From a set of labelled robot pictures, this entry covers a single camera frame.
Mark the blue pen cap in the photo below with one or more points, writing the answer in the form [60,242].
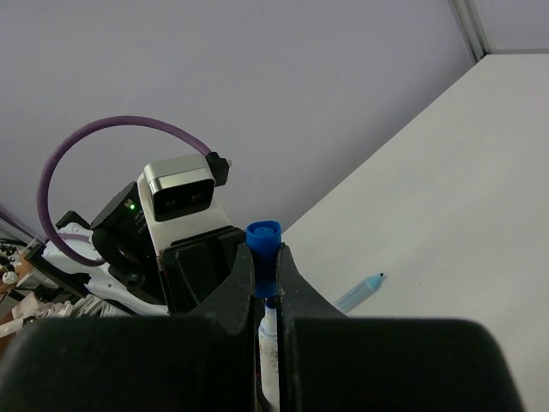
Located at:
[263,238]

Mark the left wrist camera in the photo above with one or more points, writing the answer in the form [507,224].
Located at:
[178,203]

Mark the blue capped clear pen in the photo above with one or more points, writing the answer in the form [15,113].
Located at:
[268,355]

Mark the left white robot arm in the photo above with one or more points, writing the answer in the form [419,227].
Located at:
[124,268]

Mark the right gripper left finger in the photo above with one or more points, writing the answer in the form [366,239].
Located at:
[200,361]

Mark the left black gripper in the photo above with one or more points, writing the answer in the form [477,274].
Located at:
[191,269]

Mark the left aluminium frame post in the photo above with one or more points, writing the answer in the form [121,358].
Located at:
[468,20]

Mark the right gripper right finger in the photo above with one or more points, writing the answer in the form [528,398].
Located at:
[331,362]

